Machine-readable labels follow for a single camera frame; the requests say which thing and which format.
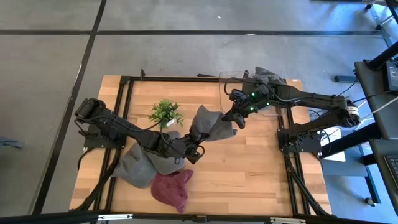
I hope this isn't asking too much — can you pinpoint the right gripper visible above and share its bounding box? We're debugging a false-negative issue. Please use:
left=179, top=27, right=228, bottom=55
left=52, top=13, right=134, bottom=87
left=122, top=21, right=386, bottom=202
left=221, top=88, right=261, bottom=130

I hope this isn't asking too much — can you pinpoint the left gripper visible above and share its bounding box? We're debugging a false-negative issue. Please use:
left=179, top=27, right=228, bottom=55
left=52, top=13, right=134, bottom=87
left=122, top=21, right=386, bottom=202
left=173, top=125, right=210, bottom=165

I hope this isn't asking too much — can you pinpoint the grey baseball cap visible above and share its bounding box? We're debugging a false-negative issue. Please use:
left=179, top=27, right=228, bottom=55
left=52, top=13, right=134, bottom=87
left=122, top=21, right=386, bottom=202
left=111, top=142, right=158, bottom=189
left=190, top=105, right=238, bottom=142
left=250, top=66, right=287, bottom=86
left=146, top=130, right=187, bottom=175

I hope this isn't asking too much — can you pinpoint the maroon baseball cap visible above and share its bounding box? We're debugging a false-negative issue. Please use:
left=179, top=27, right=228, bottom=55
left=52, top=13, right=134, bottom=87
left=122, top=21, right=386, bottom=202
left=150, top=169, right=194, bottom=215

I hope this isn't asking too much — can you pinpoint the clear plastic bin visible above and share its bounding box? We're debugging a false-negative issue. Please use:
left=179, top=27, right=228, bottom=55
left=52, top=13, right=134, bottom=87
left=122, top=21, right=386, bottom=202
left=218, top=70, right=289, bottom=121

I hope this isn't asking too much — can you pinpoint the small green potted plant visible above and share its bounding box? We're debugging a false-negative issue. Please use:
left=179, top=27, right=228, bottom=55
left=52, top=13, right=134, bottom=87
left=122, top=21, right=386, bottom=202
left=148, top=98, right=185, bottom=129

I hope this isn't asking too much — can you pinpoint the grey floor foot bar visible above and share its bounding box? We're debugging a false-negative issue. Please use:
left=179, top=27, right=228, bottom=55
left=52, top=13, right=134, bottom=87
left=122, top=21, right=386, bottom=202
left=334, top=75, right=357, bottom=83

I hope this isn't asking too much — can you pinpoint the dark side desk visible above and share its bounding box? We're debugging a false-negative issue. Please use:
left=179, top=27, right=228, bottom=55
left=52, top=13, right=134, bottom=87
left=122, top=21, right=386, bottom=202
left=354, top=60, right=398, bottom=141

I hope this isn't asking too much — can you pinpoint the black crossbar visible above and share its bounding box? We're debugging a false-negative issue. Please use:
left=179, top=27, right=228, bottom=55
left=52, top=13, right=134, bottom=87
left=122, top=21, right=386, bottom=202
left=0, top=210, right=398, bottom=224

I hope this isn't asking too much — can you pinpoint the black power box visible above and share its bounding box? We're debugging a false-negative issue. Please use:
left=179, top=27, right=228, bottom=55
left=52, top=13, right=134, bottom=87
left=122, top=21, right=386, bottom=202
left=386, top=60, right=398, bottom=91

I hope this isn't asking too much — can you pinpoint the black keyboard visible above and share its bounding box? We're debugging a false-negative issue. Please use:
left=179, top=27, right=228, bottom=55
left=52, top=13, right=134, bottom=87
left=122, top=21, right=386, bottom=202
left=384, top=154, right=398, bottom=185

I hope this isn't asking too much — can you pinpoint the grey chair base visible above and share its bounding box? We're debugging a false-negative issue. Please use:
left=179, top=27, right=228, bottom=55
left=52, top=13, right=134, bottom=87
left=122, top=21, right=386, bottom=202
left=363, top=0, right=398, bottom=47

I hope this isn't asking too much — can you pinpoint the black aluminium table frame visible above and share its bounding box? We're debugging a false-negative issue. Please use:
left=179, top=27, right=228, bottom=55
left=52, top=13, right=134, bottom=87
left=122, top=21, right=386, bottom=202
left=73, top=68, right=331, bottom=218

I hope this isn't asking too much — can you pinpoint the white cable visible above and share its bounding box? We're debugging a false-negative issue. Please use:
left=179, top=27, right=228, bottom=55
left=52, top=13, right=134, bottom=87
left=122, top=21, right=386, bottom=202
left=360, top=95, right=398, bottom=121

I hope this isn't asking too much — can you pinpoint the black slanted post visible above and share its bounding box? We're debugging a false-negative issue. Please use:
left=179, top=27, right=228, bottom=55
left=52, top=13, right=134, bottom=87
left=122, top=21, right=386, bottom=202
left=366, top=40, right=398, bottom=71

